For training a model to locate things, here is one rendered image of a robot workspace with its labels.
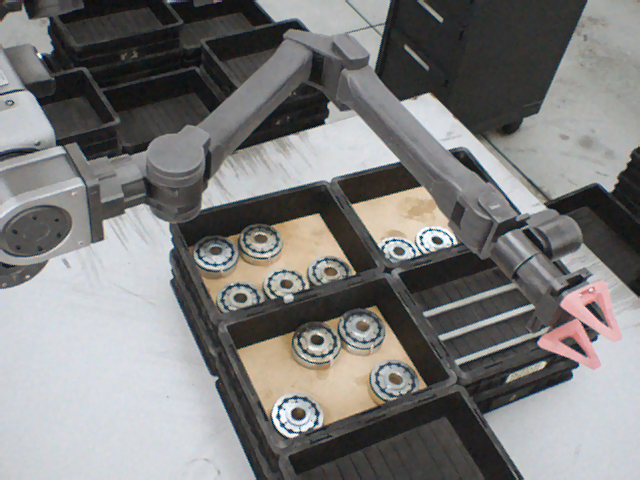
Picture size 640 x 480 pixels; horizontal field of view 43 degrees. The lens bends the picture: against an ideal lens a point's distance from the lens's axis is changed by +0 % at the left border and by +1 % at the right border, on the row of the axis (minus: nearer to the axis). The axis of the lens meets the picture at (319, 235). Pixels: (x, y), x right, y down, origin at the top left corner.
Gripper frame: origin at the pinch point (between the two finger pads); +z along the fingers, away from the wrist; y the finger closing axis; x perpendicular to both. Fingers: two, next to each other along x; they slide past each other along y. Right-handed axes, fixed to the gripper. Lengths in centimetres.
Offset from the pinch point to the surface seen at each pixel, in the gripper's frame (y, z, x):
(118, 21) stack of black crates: 96, -220, -22
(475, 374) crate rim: 52, -24, -18
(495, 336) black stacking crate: 62, -33, -35
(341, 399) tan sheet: 62, -35, 5
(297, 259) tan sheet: 62, -71, -6
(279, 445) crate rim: 53, -28, 25
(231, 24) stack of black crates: 106, -219, -68
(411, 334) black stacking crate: 56, -39, -14
